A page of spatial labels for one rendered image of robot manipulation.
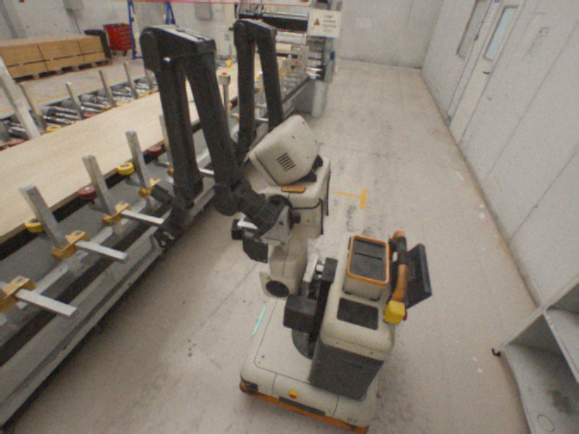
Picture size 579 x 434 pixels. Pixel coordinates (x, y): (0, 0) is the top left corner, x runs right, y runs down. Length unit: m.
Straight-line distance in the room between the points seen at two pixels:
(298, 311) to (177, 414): 0.94
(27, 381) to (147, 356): 0.52
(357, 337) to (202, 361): 1.08
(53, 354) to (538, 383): 2.60
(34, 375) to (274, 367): 1.17
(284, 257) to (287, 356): 0.63
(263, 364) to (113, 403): 0.82
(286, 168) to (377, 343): 0.65
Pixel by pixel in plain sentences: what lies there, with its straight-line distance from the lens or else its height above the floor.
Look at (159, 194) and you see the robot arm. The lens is 0.91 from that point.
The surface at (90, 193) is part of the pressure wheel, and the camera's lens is 1.60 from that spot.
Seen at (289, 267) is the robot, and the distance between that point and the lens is 1.07.
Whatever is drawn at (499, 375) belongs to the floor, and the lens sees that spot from 2.28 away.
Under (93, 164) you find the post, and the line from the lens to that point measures 1.41.
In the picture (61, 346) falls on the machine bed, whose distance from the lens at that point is 2.00.
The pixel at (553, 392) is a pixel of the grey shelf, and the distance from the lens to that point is 2.24.
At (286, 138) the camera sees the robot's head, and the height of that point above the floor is 1.38.
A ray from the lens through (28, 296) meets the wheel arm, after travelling 1.33.
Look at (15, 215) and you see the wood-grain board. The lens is 1.62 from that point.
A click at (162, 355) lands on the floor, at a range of 1.95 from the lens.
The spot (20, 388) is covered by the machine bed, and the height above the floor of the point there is 0.17.
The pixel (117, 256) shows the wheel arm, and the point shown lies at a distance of 1.29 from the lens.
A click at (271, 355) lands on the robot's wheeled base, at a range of 1.54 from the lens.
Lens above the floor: 1.68
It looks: 38 degrees down
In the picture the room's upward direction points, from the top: 5 degrees clockwise
